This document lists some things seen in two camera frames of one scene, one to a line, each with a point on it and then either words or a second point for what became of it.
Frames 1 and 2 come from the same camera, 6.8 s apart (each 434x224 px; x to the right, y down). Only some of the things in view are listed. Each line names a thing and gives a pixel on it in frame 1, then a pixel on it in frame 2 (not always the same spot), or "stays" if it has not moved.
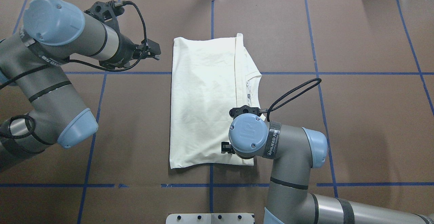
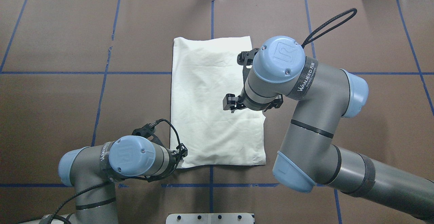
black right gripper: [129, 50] → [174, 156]
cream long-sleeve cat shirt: [210, 77] stays
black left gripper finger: [226, 147] → [229, 103]
